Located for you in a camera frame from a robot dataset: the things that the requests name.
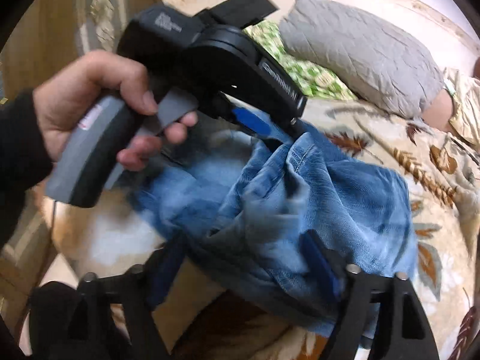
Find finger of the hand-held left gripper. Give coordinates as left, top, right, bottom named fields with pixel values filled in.
left=215, top=95, right=271, bottom=136
left=285, top=117, right=314, bottom=144

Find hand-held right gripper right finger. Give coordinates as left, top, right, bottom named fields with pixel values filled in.
left=303, top=230, right=439, bottom=360

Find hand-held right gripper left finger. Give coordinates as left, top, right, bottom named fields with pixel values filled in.
left=69, top=232, right=186, bottom=360

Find blue denim pants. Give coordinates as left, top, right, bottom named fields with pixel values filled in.
left=131, top=120, right=419, bottom=349

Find person's left forearm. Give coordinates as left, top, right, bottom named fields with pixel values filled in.
left=0, top=89, right=54, bottom=250

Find person's left hand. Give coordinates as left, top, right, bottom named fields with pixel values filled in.
left=33, top=50, right=199, bottom=170

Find green checked quilt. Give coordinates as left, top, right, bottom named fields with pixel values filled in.
left=244, top=20, right=357, bottom=100

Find grey pillow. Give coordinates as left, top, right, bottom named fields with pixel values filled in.
left=279, top=0, right=445, bottom=119

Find leaf print blanket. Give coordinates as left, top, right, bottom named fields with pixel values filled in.
left=49, top=94, right=480, bottom=360

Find peach pillow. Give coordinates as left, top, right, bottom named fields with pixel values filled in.
left=422, top=90, right=454, bottom=132

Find cream cloth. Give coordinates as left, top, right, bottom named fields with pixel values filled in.
left=442, top=67, right=480, bottom=151

